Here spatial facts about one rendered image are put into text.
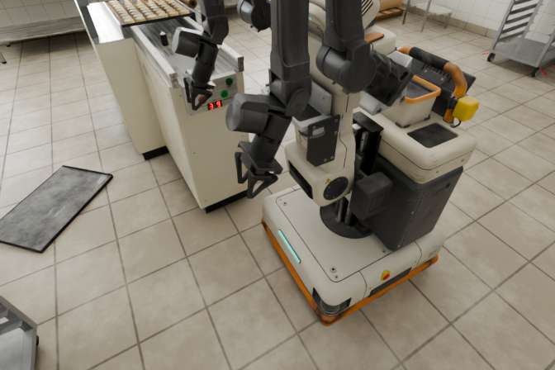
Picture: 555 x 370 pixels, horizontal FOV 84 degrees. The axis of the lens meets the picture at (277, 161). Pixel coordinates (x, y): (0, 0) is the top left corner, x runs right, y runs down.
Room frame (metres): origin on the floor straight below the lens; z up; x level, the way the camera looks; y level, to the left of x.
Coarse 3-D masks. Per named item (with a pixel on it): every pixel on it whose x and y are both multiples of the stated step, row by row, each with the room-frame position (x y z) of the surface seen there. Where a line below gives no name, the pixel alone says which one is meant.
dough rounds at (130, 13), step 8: (128, 0) 2.26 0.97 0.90; (152, 0) 2.22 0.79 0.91; (160, 0) 2.18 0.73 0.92; (168, 0) 2.16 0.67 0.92; (112, 8) 2.07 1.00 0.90; (120, 8) 2.00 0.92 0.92; (128, 8) 1.99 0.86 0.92; (136, 8) 2.06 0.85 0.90; (144, 8) 1.98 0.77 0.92; (152, 8) 1.99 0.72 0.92; (160, 8) 1.98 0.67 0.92; (168, 8) 1.97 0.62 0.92; (176, 8) 2.00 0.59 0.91; (184, 8) 1.97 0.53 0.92; (120, 16) 1.85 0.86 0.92; (128, 16) 1.84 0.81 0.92; (136, 16) 1.84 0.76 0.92; (144, 16) 1.91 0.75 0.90; (152, 16) 1.83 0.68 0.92; (160, 16) 1.84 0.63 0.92; (168, 16) 1.90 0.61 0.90
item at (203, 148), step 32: (160, 32) 1.81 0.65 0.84; (192, 64) 1.36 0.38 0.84; (224, 64) 1.36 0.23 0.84; (160, 96) 1.37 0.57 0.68; (160, 128) 1.72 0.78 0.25; (192, 128) 1.18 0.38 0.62; (224, 128) 1.25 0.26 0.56; (192, 160) 1.16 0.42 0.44; (224, 160) 1.24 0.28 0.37; (192, 192) 1.24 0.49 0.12; (224, 192) 1.22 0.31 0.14
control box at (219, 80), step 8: (232, 72) 1.28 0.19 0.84; (216, 80) 1.22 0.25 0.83; (224, 80) 1.24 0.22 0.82; (232, 80) 1.26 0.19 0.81; (184, 88) 1.15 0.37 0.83; (216, 88) 1.22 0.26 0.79; (224, 88) 1.24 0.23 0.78; (232, 88) 1.26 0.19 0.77; (184, 96) 1.15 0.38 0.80; (200, 96) 1.18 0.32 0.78; (216, 96) 1.22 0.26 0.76; (232, 96) 1.25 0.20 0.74; (208, 104) 1.19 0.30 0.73; (216, 104) 1.21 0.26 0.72; (224, 104) 1.23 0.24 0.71; (192, 112) 1.16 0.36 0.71; (200, 112) 1.17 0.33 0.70
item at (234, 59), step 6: (180, 18) 1.94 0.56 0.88; (186, 18) 1.85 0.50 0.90; (186, 24) 1.86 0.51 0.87; (192, 24) 1.75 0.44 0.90; (198, 24) 1.75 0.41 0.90; (198, 30) 1.67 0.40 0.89; (222, 48) 1.41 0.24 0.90; (228, 48) 1.40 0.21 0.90; (222, 54) 1.42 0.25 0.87; (228, 54) 1.35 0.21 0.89; (234, 54) 1.33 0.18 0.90; (228, 60) 1.36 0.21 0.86; (234, 60) 1.31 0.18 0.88; (240, 60) 1.28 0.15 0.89; (234, 66) 1.31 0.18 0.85; (240, 66) 1.28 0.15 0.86
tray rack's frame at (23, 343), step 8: (32, 328) 0.50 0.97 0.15; (0, 336) 0.48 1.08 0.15; (8, 336) 0.47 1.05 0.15; (16, 336) 0.47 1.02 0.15; (24, 336) 0.47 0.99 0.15; (32, 336) 0.47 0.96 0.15; (0, 344) 0.45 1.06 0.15; (8, 344) 0.45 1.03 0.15; (16, 344) 0.45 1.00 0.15; (24, 344) 0.44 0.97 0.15; (32, 344) 0.45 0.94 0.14; (0, 352) 0.42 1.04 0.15; (8, 352) 0.42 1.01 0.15; (16, 352) 0.42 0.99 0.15; (24, 352) 0.42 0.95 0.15; (32, 352) 0.42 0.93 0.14; (0, 360) 0.39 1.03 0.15; (8, 360) 0.39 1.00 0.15; (16, 360) 0.39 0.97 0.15; (24, 360) 0.39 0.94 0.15; (32, 360) 0.39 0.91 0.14; (0, 368) 0.37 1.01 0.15; (8, 368) 0.37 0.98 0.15; (16, 368) 0.37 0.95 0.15; (24, 368) 0.37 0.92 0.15; (32, 368) 0.37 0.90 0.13
